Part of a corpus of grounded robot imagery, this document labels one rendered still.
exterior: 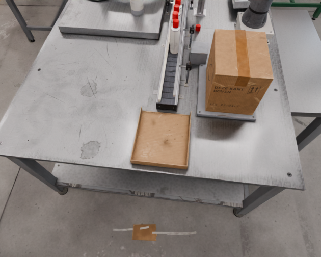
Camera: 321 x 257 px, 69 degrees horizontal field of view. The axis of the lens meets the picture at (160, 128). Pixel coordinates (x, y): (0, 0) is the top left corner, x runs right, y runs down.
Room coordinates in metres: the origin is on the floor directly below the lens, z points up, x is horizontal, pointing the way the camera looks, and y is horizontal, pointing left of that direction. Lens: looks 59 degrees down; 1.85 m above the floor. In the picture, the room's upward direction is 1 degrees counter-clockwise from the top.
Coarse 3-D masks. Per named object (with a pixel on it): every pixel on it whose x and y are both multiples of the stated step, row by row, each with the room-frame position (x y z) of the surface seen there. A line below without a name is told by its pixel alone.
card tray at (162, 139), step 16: (144, 112) 0.70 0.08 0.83; (160, 112) 0.70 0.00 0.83; (144, 128) 0.60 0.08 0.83; (160, 128) 0.60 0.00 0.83; (176, 128) 0.59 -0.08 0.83; (144, 144) 0.51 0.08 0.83; (160, 144) 0.51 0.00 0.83; (176, 144) 0.51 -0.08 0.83; (144, 160) 0.43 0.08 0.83; (160, 160) 0.43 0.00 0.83; (176, 160) 0.42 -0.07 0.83
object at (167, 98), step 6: (180, 30) 1.30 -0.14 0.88; (168, 54) 1.08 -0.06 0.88; (168, 60) 1.03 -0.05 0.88; (174, 60) 1.03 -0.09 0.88; (168, 66) 0.98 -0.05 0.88; (174, 66) 0.98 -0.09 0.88; (168, 72) 0.93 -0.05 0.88; (174, 72) 0.93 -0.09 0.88; (168, 78) 0.89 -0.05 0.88; (174, 78) 0.89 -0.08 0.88; (168, 84) 0.85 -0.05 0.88; (162, 90) 0.81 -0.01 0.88; (168, 90) 0.80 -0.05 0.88; (162, 96) 0.76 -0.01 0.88; (168, 96) 0.76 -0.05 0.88; (162, 102) 0.72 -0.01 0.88; (168, 102) 0.72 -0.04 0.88; (174, 102) 0.72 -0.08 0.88
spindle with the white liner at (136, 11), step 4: (132, 0) 1.46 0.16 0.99; (136, 0) 1.45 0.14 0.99; (140, 0) 1.46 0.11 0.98; (132, 4) 1.46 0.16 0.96; (136, 4) 1.45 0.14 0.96; (140, 4) 1.46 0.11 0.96; (132, 8) 1.46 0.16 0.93; (136, 8) 1.45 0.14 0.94; (140, 8) 1.46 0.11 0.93; (132, 12) 1.47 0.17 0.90; (136, 12) 1.46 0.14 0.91; (140, 12) 1.46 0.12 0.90
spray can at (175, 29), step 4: (176, 20) 1.10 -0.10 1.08; (176, 24) 1.09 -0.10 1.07; (172, 28) 1.09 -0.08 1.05; (176, 28) 1.09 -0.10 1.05; (172, 32) 1.08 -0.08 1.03; (176, 32) 1.08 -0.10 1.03; (172, 36) 1.08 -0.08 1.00; (176, 36) 1.08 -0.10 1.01; (172, 40) 1.08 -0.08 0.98; (176, 40) 1.08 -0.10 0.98; (172, 44) 1.08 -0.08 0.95; (176, 44) 1.08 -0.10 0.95; (172, 48) 1.08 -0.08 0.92; (176, 48) 1.08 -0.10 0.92; (172, 52) 1.08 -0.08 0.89; (176, 52) 1.08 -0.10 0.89
